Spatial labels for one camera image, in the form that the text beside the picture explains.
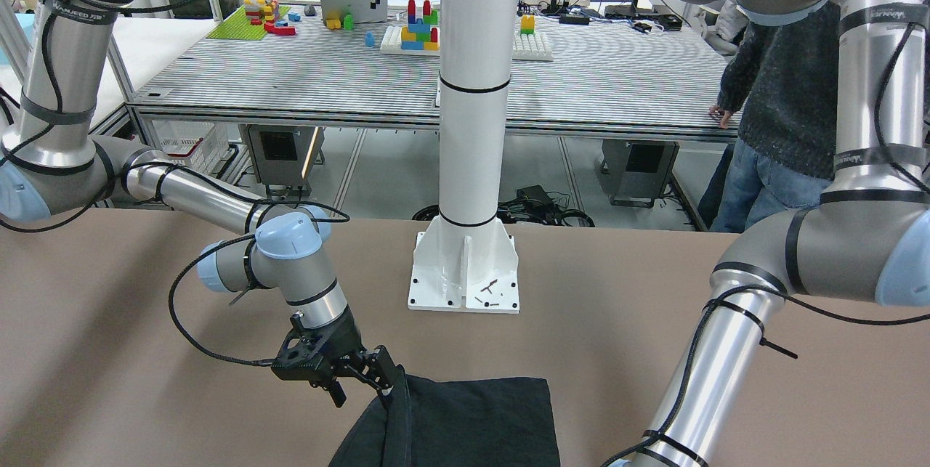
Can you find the striped workbench table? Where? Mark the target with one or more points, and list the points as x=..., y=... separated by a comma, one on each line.
x=604, y=80

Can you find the white plastic crate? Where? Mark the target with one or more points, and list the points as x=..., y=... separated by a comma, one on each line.
x=199, y=145

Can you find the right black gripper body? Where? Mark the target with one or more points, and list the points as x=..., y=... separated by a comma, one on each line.
x=343, y=343

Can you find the colourful lego block stack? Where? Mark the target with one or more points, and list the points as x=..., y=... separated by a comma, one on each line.
x=421, y=33

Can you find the yellow lego block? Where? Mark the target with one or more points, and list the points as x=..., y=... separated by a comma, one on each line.
x=527, y=25

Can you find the standing person in grey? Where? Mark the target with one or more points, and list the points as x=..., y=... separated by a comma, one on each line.
x=783, y=80

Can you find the black printed t-shirt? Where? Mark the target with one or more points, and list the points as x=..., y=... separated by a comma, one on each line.
x=501, y=422

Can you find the grey control box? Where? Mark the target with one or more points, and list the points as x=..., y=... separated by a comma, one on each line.
x=635, y=172
x=283, y=156

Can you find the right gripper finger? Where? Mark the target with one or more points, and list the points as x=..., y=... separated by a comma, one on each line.
x=376, y=368
x=333, y=387

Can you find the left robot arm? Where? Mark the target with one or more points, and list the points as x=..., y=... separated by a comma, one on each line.
x=868, y=239

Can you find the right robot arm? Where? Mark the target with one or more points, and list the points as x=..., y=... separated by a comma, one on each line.
x=51, y=164

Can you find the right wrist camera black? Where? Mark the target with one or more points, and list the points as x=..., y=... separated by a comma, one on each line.
x=300, y=359

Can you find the white lego baseplate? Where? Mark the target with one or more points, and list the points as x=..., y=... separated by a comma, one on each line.
x=532, y=47

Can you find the green lego baseplate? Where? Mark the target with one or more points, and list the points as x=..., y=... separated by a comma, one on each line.
x=245, y=26

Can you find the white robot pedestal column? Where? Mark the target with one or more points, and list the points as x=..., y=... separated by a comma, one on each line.
x=466, y=261

